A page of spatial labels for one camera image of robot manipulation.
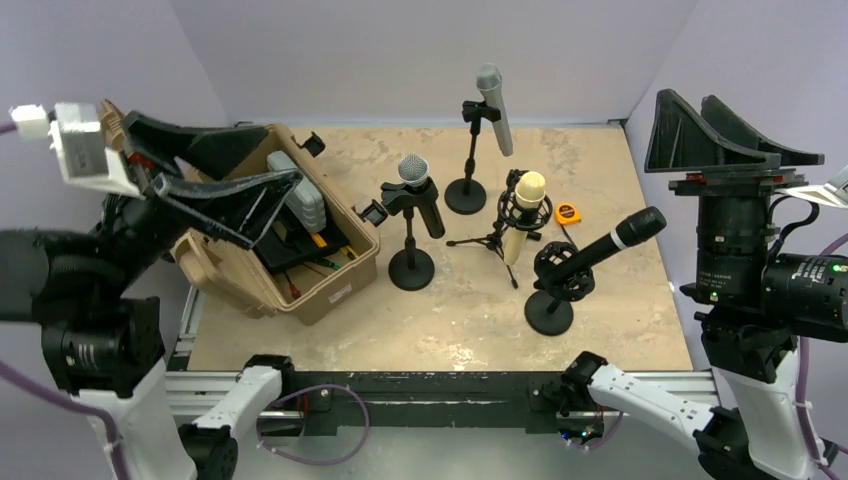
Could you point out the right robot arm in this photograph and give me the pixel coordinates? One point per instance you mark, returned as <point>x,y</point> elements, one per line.
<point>759,304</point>

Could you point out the black mesh-head microphone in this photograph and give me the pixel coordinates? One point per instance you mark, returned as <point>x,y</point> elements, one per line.
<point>413,170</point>

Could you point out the cream condenser microphone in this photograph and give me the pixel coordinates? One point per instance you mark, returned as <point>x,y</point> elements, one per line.
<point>527,194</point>

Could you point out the tall black mic stand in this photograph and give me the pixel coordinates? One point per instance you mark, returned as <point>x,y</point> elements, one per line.
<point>466,196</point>

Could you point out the black tripod shock-mount stand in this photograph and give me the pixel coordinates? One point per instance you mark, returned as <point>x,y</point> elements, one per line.
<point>494,240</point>

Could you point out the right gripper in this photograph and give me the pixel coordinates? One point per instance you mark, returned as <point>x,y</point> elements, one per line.
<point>678,138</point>

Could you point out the black shock-mount round stand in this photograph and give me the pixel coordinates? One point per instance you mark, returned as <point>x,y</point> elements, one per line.
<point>549,311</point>

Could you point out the black toolbox tray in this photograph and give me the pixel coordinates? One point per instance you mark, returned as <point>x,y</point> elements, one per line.
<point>288,244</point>

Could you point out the orange tape measure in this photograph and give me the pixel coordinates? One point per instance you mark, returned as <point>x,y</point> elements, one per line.
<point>567,214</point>

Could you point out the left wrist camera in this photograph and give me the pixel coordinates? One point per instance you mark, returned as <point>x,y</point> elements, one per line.
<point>78,141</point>

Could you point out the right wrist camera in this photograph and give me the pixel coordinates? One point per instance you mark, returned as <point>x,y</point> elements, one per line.
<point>832,194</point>

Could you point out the black aluminium base frame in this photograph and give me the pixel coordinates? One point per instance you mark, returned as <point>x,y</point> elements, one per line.
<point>532,401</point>

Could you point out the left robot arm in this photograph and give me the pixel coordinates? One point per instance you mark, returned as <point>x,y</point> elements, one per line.
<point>104,350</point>

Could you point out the grey plastic case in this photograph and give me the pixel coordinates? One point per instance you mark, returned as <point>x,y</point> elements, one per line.
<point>306,201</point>

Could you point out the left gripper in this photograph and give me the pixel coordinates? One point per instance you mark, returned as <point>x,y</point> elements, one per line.
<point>228,202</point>

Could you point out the black round-base mic stand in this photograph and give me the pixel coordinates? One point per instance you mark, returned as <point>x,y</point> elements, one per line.
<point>410,269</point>

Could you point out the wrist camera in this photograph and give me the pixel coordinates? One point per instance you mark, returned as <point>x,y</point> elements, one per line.
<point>832,194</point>
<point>78,141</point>

